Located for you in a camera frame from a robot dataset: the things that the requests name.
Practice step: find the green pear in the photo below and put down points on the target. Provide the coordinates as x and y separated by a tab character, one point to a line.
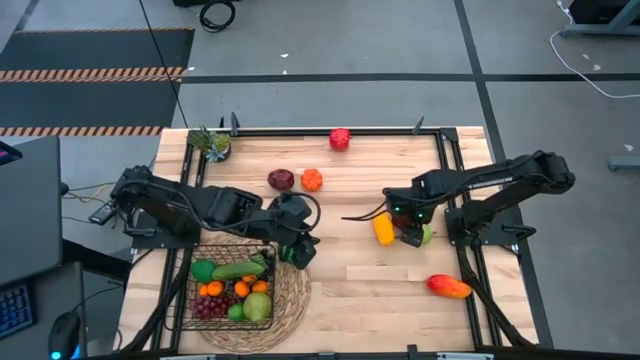
257	307

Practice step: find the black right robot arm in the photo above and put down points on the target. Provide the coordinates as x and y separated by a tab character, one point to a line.
500	177

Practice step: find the three oranges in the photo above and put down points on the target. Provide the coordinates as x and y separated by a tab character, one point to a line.
259	286

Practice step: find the black keyboard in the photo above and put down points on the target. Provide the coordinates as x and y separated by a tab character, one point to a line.
15	310

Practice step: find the grey desk frame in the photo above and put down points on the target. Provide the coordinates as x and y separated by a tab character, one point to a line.
590	31

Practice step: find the black computer mouse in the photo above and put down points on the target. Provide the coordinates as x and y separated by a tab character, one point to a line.
64	332

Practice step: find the grey desk foot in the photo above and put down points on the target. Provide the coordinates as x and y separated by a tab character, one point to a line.
625	163

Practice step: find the dark green round fruit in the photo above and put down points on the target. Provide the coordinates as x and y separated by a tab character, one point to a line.
202	271

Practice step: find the black desk surface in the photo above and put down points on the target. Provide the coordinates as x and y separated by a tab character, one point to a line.
50	295

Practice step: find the black metal table frame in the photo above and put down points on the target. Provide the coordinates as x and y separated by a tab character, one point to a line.
280	133

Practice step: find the orange pair with leaves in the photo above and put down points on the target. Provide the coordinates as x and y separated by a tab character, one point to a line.
216	288

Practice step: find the black grape bunch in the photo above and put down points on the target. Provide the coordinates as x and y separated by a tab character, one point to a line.
268	270

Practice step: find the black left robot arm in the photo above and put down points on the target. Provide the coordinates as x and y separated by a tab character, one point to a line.
225	205

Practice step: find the red grape bunch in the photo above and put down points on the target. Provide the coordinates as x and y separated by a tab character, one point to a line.
210	307

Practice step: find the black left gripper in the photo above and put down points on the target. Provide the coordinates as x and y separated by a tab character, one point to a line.
292	217

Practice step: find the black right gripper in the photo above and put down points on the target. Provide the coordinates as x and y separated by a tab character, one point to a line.
412	202

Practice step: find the black hazard-striped floor mat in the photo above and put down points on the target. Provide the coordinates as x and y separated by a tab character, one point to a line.
90	50

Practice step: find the light green apple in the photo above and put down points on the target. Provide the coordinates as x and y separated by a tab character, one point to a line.
428	234

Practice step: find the dark red pomegranate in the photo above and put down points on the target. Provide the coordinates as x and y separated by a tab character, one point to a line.
280	179

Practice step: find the small bright green lime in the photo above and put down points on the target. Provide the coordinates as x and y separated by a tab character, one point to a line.
235	313

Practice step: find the black handheld device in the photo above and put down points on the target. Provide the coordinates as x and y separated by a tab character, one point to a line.
102	213

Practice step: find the red orange mango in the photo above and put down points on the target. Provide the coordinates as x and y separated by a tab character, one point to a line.
447	286

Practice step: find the green cucumber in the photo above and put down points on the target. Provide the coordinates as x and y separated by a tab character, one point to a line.
235	270

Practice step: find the bright red pomegranate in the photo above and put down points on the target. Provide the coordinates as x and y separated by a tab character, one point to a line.
339	139

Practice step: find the small potted succulent plant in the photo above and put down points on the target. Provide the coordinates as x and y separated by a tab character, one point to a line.
216	146

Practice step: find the round woven straw placemat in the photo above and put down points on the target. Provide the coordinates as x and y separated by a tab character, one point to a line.
292	310

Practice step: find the yellow mango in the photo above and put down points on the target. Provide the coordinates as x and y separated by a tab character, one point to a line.
384	231

